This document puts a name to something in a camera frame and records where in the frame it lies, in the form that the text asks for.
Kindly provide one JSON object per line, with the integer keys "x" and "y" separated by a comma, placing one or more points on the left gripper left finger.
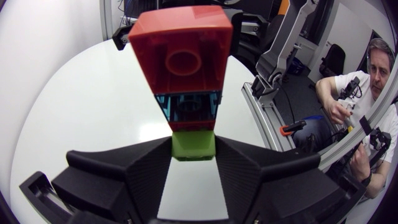
{"x": 124, "y": 174}

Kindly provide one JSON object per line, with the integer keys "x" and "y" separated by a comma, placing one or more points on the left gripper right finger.
{"x": 267, "y": 183}

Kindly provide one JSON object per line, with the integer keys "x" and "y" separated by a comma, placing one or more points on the green toy brick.
{"x": 192, "y": 143}

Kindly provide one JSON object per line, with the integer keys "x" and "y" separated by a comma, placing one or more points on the thin red toy brick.
{"x": 191, "y": 125}

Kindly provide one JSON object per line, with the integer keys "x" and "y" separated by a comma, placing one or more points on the blue toy brick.
{"x": 189, "y": 105}

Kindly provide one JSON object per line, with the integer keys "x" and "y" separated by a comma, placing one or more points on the large red toy brick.
{"x": 182, "y": 40}

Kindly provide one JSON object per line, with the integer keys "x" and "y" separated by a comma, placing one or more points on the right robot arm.
{"x": 281, "y": 51}

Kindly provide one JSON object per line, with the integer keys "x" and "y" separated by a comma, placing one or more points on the person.
{"x": 326, "y": 90}

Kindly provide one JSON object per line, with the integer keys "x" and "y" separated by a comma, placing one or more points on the black office chair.
{"x": 334, "y": 60}

